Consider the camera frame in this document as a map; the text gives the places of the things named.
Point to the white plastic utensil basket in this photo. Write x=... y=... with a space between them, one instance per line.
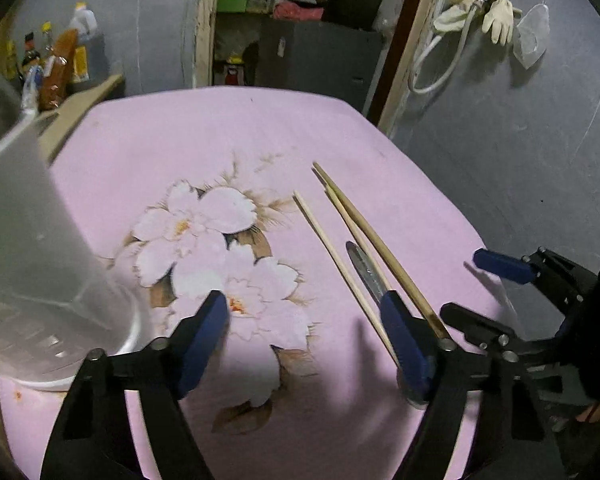
x=30 y=260

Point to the plastic oil jug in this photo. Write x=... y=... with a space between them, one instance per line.
x=87 y=35

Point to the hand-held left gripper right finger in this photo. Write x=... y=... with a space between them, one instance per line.
x=405 y=340

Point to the grey cabinet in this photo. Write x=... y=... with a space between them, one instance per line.
x=320 y=65

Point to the clear hanging plastic bag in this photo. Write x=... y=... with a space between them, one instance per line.
x=530 y=35

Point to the light wooden chopstick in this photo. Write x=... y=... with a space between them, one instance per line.
x=330 y=250
x=347 y=220

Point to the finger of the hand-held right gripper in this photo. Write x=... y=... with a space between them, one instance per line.
x=505 y=266
x=472 y=327

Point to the cream rubber glove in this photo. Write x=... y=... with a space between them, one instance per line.
x=457 y=12
x=499 y=17

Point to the red cloth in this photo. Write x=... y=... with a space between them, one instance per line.
x=297 y=11

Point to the red cap sauce bottle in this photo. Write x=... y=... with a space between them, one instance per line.
x=31 y=57

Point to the yellow cap sauce bottle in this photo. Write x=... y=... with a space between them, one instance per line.
x=47 y=40

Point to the pink floral tablecloth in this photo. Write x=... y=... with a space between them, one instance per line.
x=280 y=135

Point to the tan wooden chopstick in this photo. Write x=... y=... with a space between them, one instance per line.
x=380 y=250

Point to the metal spoon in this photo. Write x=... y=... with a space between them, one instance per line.
x=367 y=272

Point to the person's right hand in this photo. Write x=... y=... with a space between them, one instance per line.
x=597 y=411

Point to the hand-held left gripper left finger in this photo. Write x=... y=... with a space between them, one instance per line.
x=202 y=340

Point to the clear plastic packet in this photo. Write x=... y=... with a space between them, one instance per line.
x=32 y=90

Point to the wooden door frame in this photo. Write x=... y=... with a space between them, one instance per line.
x=405 y=60

